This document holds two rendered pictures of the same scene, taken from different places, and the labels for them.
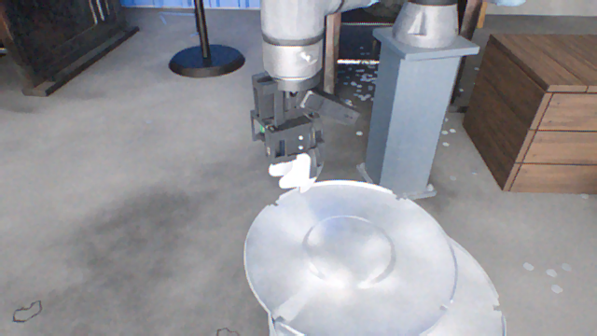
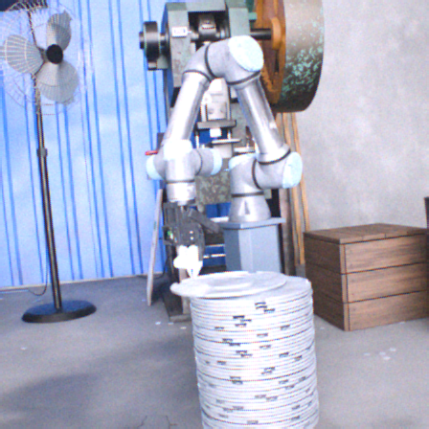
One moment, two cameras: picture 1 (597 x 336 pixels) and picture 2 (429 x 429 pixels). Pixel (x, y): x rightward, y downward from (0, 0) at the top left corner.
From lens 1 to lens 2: 1.01 m
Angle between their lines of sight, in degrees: 36
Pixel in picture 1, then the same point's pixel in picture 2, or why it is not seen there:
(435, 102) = (269, 259)
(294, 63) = (184, 191)
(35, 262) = not seen: outside the picture
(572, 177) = (387, 308)
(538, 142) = (351, 282)
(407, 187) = not seen: hidden behind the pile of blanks
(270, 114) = (173, 221)
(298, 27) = (185, 174)
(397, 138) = not seen: hidden behind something
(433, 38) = (255, 214)
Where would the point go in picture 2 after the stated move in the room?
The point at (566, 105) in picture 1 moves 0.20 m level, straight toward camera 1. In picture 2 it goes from (355, 251) to (344, 260)
